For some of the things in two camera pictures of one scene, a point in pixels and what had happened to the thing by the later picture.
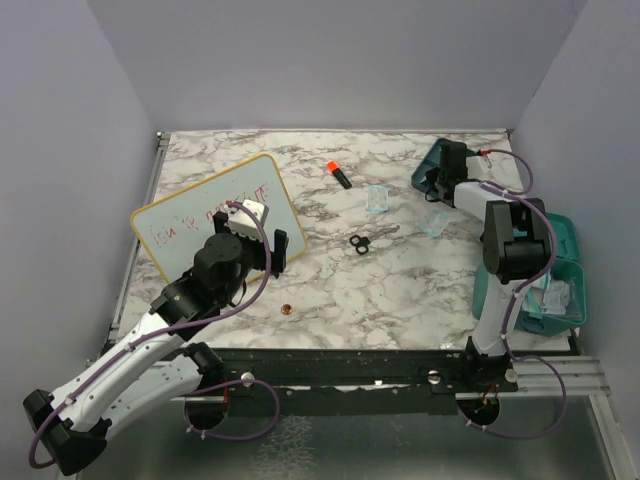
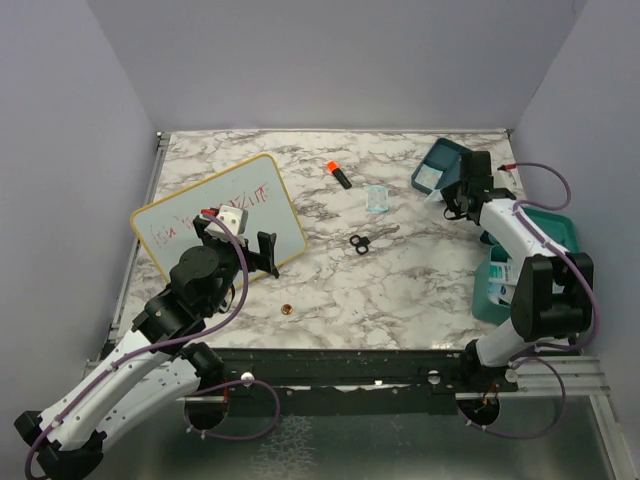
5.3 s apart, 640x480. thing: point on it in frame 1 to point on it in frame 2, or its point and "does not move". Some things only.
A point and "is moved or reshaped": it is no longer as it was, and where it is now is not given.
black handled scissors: [362, 242] does not move
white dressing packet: [377, 198] does not move
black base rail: [353, 381] does not move
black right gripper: [431, 179] to [450, 198]
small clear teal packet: [433, 222] is moved or reshaped
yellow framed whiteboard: [171, 228] does not move
